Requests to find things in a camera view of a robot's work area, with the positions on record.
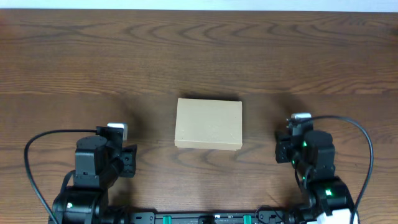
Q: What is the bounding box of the cardboard box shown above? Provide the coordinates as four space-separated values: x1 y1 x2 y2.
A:
175 98 243 151

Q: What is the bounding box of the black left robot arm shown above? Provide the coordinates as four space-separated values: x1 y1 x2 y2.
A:
53 136 137 224

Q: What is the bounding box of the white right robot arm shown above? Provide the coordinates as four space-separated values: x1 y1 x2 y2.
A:
275 130 358 223

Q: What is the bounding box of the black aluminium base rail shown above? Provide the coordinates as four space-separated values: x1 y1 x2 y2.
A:
48 207 297 224

